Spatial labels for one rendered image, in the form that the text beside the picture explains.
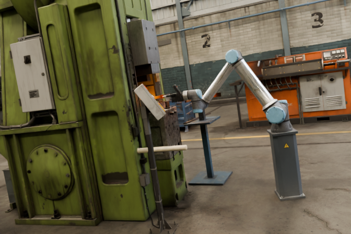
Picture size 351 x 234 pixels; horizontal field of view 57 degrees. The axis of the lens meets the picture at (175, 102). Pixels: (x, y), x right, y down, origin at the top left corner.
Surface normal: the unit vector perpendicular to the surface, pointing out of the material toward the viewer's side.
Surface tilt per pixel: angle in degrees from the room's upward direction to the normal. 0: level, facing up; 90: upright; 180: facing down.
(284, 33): 90
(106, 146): 90
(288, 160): 90
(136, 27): 90
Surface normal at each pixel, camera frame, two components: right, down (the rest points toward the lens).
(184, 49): -0.40, 0.14
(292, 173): -0.07, 0.10
